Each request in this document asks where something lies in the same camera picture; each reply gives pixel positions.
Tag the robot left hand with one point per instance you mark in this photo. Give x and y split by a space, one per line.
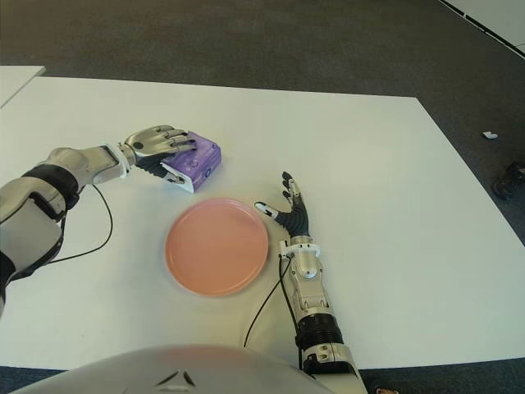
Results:
153 139

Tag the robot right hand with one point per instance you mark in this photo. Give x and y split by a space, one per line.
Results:
297 219

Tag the purple tissue paper pack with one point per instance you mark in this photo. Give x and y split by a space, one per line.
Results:
205 158

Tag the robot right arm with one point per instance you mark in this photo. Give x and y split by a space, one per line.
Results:
305 262

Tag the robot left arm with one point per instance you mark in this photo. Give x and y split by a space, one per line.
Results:
69 160

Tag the pink round plate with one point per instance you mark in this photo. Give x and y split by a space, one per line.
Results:
217 246

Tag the adjacent white table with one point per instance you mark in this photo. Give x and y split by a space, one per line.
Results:
16 80

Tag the silver robot torso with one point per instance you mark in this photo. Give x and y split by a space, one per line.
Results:
184 369

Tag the small white floor object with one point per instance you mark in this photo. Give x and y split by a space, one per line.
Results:
489 135

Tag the black shoe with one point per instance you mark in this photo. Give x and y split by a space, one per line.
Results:
510 178

